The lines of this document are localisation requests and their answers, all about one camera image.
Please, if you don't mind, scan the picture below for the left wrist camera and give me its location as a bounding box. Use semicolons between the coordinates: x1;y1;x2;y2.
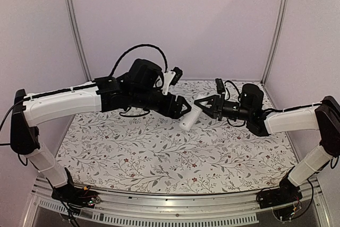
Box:
171;67;183;86

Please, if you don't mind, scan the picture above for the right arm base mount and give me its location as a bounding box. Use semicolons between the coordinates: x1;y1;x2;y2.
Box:
256;181;302;209

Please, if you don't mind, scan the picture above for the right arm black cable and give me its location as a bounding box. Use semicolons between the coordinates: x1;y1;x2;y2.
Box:
227;117;247;128

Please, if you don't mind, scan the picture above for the left aluminium frame post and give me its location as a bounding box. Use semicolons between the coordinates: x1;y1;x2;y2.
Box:
65;0;92;81

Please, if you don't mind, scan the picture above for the aluminium frame post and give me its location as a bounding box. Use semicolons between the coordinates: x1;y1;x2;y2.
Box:
65;0;92;81
261;0;288;86

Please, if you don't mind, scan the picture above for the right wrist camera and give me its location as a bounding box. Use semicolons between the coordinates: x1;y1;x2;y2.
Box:
215;78;226;95

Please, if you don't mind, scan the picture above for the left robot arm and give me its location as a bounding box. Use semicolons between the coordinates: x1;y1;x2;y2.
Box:
10;58;191;203

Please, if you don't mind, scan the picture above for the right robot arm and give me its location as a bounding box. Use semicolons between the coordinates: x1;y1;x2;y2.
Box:
194;82;339;204

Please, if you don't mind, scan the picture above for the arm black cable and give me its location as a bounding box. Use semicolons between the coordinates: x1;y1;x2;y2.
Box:
108;43;169;79
227;117;247;128

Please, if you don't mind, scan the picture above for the front aluminium rail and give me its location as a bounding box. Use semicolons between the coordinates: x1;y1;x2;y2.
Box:
22;177;332;226

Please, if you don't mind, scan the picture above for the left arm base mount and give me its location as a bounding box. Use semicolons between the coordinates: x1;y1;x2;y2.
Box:
52;184;101;208

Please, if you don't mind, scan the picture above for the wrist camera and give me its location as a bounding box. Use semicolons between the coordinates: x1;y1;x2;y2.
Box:
171;67;183;86
215;78;226;95

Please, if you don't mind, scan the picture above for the floral patterned table mat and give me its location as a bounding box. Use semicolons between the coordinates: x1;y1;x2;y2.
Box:
54;79;302;195

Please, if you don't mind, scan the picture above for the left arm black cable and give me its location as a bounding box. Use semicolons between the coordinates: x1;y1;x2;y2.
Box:
108;43;169;79

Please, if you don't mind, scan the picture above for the white remote control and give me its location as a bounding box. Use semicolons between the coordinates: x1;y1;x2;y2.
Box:
179;103;202;131

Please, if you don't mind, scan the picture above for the right aluminium frame post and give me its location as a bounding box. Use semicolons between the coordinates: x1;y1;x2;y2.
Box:
261;0;288;86

